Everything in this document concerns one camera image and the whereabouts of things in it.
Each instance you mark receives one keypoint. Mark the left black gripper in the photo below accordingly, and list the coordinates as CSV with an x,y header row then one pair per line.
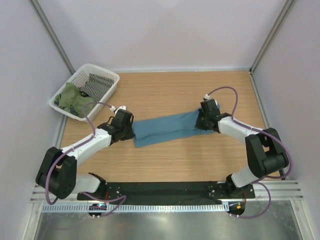
x,y
130,134

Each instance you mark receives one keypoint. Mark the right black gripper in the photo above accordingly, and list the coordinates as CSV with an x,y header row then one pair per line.
x,y
199,125

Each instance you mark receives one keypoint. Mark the blue tank top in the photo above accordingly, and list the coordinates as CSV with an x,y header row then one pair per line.
x,y
166,128

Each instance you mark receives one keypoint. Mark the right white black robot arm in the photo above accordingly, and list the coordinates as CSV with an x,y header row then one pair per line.
x,y
264,152

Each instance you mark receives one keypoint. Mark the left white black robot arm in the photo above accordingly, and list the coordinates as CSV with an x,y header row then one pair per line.
x,y
58,171

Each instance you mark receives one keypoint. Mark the black white striped tank top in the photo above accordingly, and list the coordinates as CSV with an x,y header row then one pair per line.
x,y
96,87

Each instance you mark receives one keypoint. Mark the green tank top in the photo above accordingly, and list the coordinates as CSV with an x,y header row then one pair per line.
x,y
71,101

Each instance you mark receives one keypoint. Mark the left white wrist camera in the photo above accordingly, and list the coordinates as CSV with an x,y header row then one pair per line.
x,y
116,109

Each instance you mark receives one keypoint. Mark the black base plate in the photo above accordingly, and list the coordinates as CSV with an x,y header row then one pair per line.
x,y
174,193

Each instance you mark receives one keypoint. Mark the white slotted cable duct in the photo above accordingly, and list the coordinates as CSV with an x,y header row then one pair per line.
x,y
91,207

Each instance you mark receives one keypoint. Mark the aluminium front rail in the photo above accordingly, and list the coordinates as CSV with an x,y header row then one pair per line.
x,y
279,190

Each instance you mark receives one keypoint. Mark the right aluminium frame post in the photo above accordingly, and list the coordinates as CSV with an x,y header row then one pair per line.
x,y
280,19

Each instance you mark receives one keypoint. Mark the aluminium frame post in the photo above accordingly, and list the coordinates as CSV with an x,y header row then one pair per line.
x,y
52,35
280,19

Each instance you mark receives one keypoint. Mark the left aluminium frame post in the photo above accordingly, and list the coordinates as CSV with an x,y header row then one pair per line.
x,y
52,35

